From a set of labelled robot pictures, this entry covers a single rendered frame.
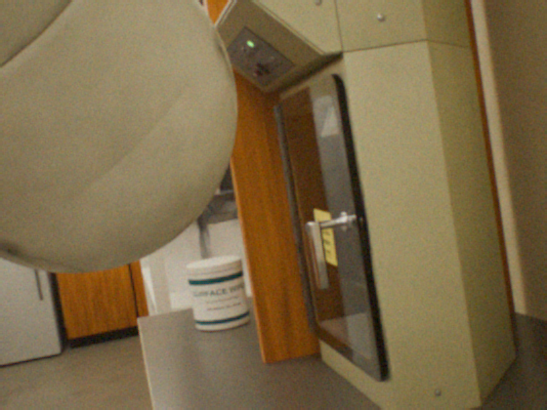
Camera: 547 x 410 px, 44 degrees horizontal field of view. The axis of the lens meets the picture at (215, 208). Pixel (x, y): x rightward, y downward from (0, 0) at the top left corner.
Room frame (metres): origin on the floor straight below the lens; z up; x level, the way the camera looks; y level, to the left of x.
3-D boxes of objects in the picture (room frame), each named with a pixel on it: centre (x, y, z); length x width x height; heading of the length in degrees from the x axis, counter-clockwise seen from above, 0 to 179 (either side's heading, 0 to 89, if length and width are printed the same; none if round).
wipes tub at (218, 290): (1.55, 0.03, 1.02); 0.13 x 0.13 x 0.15
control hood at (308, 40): (0.98, -0.11, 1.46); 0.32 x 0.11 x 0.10; 8
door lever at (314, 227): (0.87, -0.14, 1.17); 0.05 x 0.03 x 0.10; 98
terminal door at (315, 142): (0.98, -0.15, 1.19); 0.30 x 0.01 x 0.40; 8
